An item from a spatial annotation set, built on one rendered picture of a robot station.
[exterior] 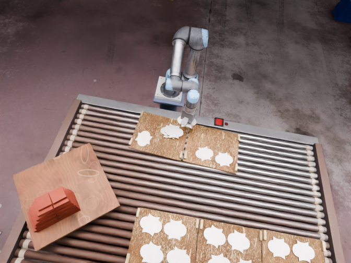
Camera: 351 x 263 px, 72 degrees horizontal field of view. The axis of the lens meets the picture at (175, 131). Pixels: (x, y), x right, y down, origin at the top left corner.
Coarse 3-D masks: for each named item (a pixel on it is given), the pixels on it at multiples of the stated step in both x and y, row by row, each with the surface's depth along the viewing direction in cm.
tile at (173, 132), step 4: (168, 128) 190; (172, 128) 191; (176, 128) 191; (168, 132) 188; (172, 132) 189; (176, 132) 189; (180, 132) 190; (172, 136) 187; (176, 136) 187; (180, 136) 188
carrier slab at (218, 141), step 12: (192, 132) 195; (204, 132) 196; (216, 132) 197; (228, 132) 198; (192, 144) 189; (204, 144) 190; (216, 144) 191; (228, 144) 192; (192, 156) 184; (216, 168) 180; (228, 168) 182
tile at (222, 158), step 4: (216, 156) 185; (220, 156) 185; (224, 156) 185; (228, 156) 186; (216, 160) 183; (220, 160) 183; (224, 160) 184; (228, 160) 184; (232, 160) 184; (220, 164) 181; (224, 164) 182; (228, 164) 182
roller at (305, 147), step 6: (84, 108) 199; (90, 108) 199; (96, 108) 199; (102, 108) 200; (114, 114) 200; (120, 114) 199; (126, 114) 199; (132, 114) 200; (138, 114) 201; (234, 132) 201; (246, 138) 201; (252, 138) 200; (258, 138) 200; (264, 138) 201; (270, 138) 202; (276, 144) 201; (282, 144) 201; (288, 144) 201; (294, 144) 201; (300, 144) 202
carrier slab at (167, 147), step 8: (144, 112) 200; (144, 120) 196; (152, 120) 197; (160, 120) 198; (168, 120) 198; (176, 120) 199; (136, 128) 191; (144, 128) 192; (152, 128) 193; (160, 128) 193; (184, 128) 196; (136, 136) 187; (152, 136) 189; (160, 136) 190; (184, 136) 192; (136, 144) 184; (152, 144) 185; (160, 144) 186; (168, 144) 187; (176, 144) 188; (184, 144) 188; (152, 152) 182; (160, 152) 182; (168, 152) 183; (176, 152) 184
